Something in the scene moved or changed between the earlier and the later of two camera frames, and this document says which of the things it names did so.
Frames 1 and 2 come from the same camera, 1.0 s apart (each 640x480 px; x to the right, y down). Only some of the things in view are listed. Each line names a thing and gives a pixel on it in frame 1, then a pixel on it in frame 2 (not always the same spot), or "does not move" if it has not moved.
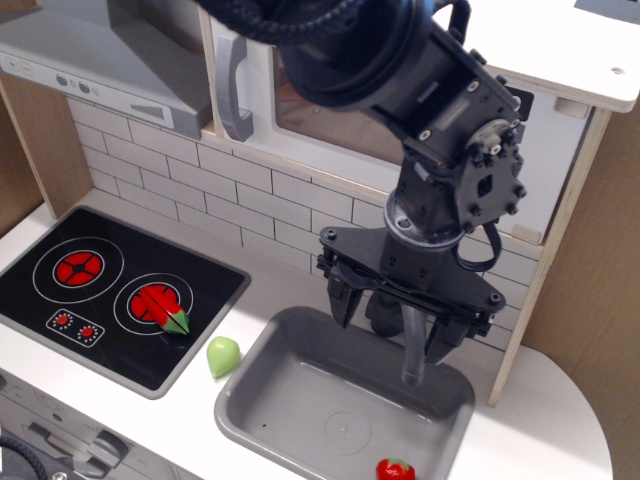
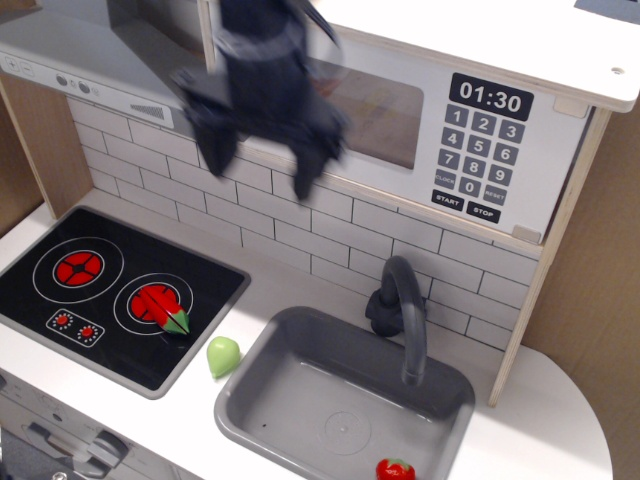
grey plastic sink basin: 313,400 does not move
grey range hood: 142,58 does not move
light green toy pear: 223,355 does not move
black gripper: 440,280 to 273,94
